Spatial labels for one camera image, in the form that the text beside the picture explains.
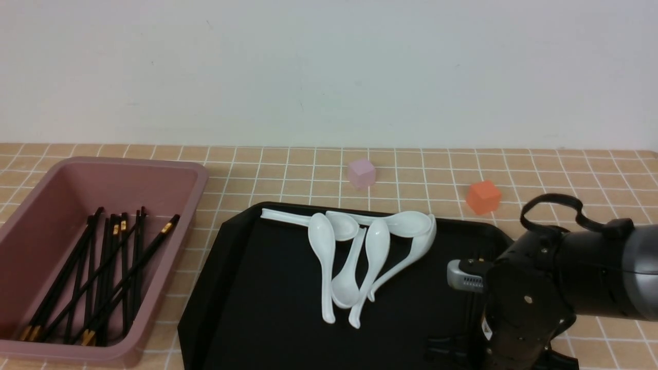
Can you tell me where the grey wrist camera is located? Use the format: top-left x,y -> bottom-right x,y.
447,258 -> 494,293

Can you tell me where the white spoon far left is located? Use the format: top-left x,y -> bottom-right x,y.
308,213 -> 336,325

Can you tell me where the black chopstick right bin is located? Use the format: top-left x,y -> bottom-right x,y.
131,207 -> 147,322

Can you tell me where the black plastic tray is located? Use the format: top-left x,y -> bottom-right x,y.
178,201 -> 513,369

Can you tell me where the white spoon bowl down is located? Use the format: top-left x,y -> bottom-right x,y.
332,228 -> 367,309

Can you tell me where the pink translucent cube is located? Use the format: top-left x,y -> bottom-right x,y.
348,158 -> 376,190

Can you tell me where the white spoon centre right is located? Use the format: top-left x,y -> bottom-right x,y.
349,218 -> 390,329

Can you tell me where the white spoon far right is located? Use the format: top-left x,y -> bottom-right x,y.
368,214 -> 437,302

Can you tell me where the black chopstick gold band bin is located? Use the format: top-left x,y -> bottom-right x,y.
66,214 -> 180,346

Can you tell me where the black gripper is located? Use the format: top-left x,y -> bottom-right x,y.
424,262 -> 579,370

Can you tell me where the white spoon long handle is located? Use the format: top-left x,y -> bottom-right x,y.
261,208 -> 366,242

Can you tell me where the white spoon top right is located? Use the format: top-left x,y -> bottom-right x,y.
326,211 -> 432,237

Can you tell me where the black chopstick leftmost bin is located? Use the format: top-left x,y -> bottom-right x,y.
19,207 -> 105,342

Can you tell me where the black chopstick centre bin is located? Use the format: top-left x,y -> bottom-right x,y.
120,212 -> 130,335

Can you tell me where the black cable loop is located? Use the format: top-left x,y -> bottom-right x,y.
520,193 -> 634,239

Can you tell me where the pink plastic bin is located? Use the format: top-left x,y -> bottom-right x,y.
1,157 -> 209,368

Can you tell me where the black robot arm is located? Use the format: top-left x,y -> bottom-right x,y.
425,225 -> 656,369

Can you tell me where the orange cube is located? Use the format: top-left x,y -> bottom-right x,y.
466,180 -> 502,215

